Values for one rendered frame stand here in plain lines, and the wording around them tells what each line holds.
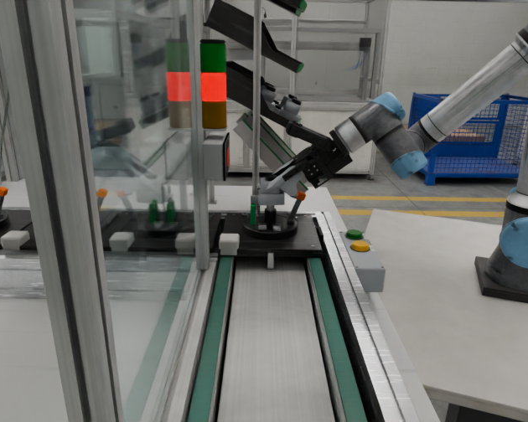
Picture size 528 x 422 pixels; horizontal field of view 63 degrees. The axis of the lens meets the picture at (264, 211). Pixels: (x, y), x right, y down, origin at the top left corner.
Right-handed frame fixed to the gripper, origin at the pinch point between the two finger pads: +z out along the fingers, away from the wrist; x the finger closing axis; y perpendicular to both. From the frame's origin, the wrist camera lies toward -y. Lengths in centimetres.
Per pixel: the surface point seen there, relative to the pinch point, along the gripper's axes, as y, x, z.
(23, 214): -30, 8, 61
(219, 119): -20.7, -21.0, -3.3
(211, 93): -25.1, -21.3, -5.2
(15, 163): -52, 76, 94
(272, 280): 14.8, -17.2, 10.0
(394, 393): 21, -55, -5
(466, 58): 237, 844, -350
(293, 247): 13.5, -10.8, 2.8
